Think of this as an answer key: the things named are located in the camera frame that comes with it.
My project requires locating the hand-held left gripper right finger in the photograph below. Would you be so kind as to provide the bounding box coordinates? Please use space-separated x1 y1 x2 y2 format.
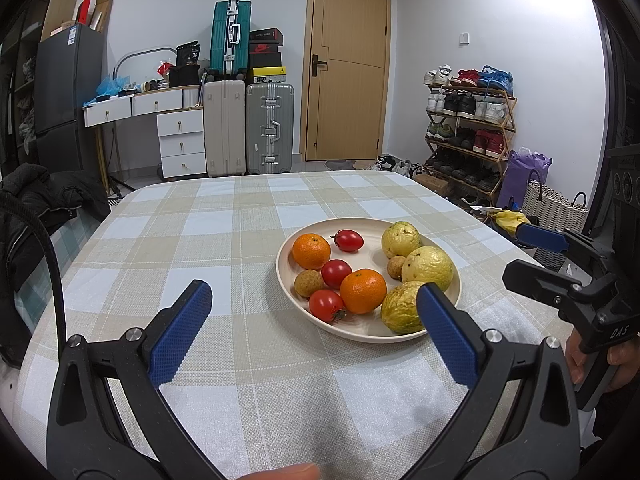
400 282 581 480

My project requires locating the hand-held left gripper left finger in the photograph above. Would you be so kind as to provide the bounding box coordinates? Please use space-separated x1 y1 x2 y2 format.
46 280 226 480

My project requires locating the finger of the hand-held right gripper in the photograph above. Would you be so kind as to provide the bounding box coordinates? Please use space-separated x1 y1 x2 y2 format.
501 258 621 323
516 222 621 281

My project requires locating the wrinkled yellow guava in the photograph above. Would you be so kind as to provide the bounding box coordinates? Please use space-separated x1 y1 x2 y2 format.
380 280 428 335

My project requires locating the large smooth yellow guava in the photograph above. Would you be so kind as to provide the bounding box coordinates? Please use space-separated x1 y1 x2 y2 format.
401 245 455 286

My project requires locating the cream round plate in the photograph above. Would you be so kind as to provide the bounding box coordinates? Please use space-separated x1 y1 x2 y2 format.
276 217 461 344

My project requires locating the large mandarin orange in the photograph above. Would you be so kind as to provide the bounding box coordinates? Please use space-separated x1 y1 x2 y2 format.
340 269 389 315

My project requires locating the green yellow guava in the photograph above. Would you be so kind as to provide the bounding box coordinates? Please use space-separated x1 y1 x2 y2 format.
381 221 423 260

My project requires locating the red tomato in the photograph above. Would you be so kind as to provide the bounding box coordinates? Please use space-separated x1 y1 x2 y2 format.
320 259 353 289
330 229 364 252
308 289 347 324

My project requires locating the small mandarin orange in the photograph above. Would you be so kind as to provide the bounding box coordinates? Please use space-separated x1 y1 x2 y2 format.
292 233 332 270

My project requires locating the person's right forearm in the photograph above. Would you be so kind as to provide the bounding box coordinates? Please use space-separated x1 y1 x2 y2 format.
580 385 640 466

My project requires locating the person's right hand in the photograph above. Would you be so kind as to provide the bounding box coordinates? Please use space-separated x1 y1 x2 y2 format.
564 332 640 392

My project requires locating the person's left hand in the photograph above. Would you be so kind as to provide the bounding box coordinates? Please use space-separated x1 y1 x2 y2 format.
235 461 322 480

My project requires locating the woven basket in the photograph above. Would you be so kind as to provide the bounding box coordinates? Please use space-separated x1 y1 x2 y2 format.
520 180 592 271

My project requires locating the yellow plastic bag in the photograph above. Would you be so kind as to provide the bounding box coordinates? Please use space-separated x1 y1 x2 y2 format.
490 210 532 235

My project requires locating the purple gift bag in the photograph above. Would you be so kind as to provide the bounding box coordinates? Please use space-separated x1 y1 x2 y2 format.
497 147 553 211

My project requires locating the shoe rack with shoes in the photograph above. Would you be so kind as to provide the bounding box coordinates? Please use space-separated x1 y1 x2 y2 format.
424 64 516 193

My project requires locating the brown cardboard box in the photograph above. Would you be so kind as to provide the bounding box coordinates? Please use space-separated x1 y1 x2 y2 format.
412 172 456 197

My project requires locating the wooden shoe rack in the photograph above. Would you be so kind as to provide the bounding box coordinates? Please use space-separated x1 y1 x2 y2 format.
424 82 518 206

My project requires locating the black puffer jacket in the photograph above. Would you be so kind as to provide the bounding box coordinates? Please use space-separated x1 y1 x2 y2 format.
0 162 112 368

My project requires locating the white drawer desk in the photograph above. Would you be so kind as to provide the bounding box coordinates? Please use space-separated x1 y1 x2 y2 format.
82 85 208 196

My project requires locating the beige suitcase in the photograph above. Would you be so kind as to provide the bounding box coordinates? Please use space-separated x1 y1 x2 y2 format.
202 79 247 177

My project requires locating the silver suitcase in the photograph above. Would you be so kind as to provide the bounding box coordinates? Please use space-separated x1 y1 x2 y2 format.
245 81 296 176

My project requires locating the blue plastic bag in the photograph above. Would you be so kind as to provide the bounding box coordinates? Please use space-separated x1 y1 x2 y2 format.
95 75 132 101

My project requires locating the black storage box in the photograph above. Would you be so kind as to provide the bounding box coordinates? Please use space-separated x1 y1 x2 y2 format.
169 65 202 88

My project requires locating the wooden door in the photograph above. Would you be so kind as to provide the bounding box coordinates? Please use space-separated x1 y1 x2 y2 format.
300 0 392 162

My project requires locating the arched desk mirror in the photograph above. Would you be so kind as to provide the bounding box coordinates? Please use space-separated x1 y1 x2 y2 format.
114 47 178 92

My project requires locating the yellow white shoe box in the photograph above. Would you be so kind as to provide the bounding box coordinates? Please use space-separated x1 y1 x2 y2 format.
252 66 285 85

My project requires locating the dark grey fridge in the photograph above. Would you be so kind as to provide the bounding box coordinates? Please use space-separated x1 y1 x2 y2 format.
34 24 106 176

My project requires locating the black pouch bag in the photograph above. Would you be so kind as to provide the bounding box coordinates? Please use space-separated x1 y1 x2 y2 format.
176 42 201 67

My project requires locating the teal suitcase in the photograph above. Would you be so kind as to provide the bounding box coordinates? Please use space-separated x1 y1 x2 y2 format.
209 0 252 80

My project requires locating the dark shelf cabinet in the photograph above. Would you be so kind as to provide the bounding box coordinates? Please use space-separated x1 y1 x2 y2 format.
0 10 41 171

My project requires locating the open cardboard box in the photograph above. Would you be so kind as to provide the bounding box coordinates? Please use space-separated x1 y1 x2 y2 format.
90 0 114 33

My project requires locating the tall brown cardboard panel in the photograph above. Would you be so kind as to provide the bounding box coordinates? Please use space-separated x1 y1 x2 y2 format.
40 0 85 41

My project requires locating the black cable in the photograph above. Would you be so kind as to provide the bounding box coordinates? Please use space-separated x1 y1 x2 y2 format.
0 194 68 348

